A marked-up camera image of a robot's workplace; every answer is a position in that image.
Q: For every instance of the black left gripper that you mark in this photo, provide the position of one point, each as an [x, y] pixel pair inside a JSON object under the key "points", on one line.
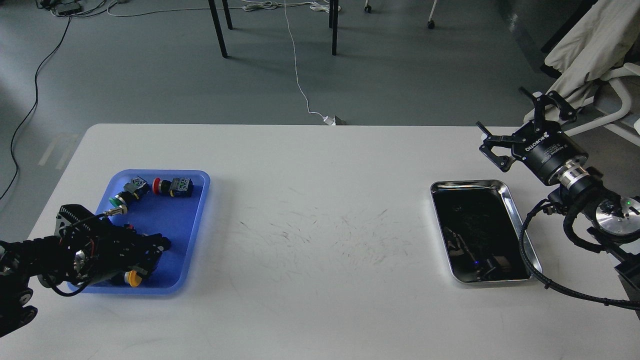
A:
{"points": [[119, 251]]}

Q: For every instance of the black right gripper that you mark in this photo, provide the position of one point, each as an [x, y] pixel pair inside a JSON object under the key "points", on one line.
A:
{"points": [[547, 152]]}

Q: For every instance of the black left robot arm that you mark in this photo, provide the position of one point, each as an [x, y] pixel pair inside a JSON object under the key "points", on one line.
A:
{"points": [[49, 259]]}

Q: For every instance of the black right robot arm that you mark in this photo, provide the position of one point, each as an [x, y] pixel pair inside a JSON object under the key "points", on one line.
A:
{"points": [[595, 218]]}

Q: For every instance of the blue plastic tray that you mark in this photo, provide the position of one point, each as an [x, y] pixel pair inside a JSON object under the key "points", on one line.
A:
{"points": [[177, 218]]}

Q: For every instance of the silver metal tray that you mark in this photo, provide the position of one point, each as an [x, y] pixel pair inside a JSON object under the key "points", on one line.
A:
{"points": [[480, 227]]}

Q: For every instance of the beige cloth on chair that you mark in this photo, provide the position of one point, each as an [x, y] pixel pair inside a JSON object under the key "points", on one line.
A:
{"points": [[598, 43]]}

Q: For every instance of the white power adapter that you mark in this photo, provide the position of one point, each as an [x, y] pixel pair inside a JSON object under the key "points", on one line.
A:
{"points": [[333, 121]]}

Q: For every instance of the black table leg right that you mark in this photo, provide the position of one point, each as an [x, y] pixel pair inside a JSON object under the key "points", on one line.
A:
{"points": [[333, 25]]}

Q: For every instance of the black table leg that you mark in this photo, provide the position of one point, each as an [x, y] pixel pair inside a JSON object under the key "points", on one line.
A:
{"points": [[333, 25], [217, 24]]}

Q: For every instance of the black table leg left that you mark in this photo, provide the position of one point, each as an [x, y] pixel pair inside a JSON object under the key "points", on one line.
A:
{"points": [[217, 24]]}

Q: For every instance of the yellow push button switch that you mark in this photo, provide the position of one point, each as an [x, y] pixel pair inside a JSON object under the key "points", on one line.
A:
{"points": [[126, 279]]}

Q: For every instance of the green push button switch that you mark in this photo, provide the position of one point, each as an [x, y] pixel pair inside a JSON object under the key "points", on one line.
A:
{"points": [[133, 191]]}

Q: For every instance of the red push button switch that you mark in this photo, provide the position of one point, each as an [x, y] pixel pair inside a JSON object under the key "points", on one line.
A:
{"points": [[178, 187]]}

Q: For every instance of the white chair frame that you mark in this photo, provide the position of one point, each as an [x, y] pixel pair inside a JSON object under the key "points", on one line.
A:
{"points": [[613, 105]]}

